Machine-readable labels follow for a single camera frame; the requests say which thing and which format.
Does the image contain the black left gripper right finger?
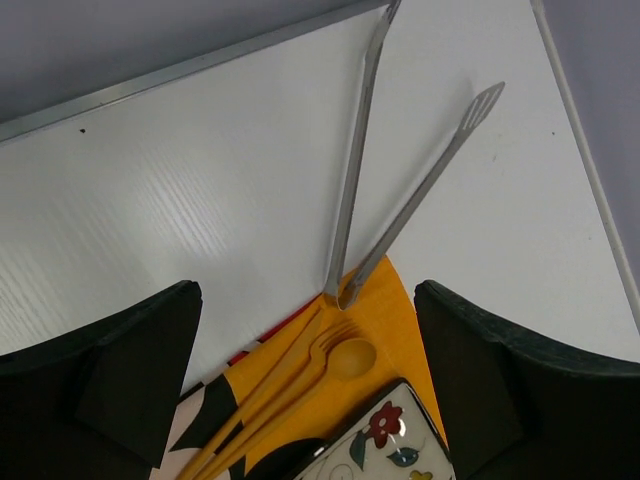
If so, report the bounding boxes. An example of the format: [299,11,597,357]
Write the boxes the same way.
[414,280,639,479]

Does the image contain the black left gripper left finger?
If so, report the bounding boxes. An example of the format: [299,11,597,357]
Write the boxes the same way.
[1,280,202,479]

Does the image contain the stainless steel tongs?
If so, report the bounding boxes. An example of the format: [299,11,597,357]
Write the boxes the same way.
[323,1,506,311]

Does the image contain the white floral square plate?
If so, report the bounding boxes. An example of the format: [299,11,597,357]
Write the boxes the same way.
[289,378,456,479]

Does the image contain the orange patterned placemat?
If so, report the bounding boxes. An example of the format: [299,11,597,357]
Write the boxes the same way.
[150,259,443,479]

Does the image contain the yellow wooden knife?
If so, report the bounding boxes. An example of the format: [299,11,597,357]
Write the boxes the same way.
[200,307,323,461]

